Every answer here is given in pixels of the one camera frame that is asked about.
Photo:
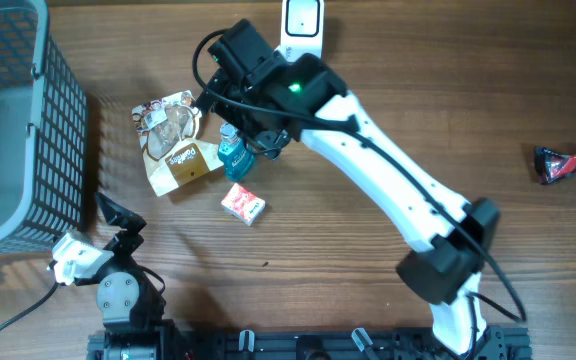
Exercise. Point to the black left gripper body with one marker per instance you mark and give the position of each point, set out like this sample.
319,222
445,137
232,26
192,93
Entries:
123,245

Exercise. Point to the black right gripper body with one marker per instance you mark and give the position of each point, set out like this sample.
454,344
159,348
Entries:
253,125

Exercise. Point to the blue mouthwash bottle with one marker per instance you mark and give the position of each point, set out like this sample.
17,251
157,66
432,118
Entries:
232,151

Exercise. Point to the snack packet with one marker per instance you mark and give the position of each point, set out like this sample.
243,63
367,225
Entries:
173,155

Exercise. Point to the red white small box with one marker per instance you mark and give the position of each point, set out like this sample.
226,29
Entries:
243,204

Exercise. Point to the black red snack pouch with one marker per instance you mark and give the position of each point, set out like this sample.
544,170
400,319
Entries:
552,166

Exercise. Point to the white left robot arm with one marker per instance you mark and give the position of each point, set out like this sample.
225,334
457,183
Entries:
132,306

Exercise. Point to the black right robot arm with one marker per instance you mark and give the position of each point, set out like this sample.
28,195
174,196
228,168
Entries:
449,237

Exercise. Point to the white barcode scanner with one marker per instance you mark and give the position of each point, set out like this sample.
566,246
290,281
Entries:
302,28

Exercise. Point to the grey plastic mesh basket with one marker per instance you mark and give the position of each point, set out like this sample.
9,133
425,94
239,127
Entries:
44,122

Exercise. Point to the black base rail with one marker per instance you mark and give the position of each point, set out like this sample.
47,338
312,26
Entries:
396,344

